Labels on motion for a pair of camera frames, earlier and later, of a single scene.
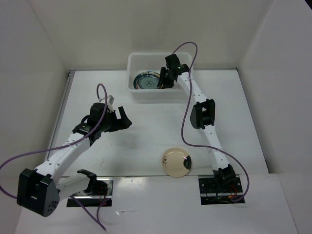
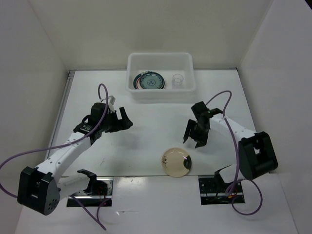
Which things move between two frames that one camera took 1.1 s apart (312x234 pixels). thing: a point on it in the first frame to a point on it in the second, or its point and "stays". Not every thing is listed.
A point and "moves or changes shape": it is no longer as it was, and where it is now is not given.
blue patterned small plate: x=148 y=82 stays
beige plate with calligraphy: x=176 y=162 stays
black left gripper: x=124 y=121 stays
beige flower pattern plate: x=147 y=73 moves or changes shape
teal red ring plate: x=134 y=85 stays
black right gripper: x=166 y=84 to x=202 y=140
